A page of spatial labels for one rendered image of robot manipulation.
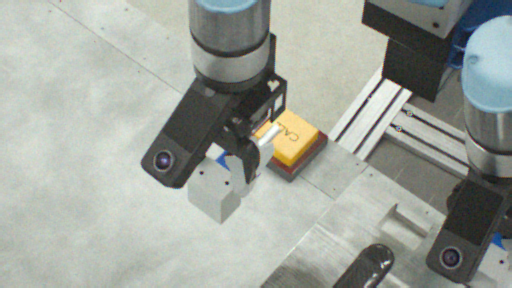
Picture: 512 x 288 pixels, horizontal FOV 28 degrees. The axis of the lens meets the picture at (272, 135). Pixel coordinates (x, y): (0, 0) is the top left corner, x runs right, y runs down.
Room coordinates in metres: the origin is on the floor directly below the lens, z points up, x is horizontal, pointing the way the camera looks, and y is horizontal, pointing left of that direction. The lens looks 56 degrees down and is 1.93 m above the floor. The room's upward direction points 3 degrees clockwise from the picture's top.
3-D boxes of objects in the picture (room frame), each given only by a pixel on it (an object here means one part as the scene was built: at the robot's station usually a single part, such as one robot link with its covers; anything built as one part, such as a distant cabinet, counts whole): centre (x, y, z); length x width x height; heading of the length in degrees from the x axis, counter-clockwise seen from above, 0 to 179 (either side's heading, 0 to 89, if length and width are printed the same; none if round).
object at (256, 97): (0.63, 0.04, 1.09); 0.09 x 0.08 x 0.12; 144
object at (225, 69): (0.63, 0.05, 1.17); 0.08 x 0.08 x 0.05
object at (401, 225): (0.60, -0.16, 0.87); 0.05 x 0.05 x 0.04; 54
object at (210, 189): (0.64, 0.03, 0.93); 0.13 x 0.05 x 0.05; 144
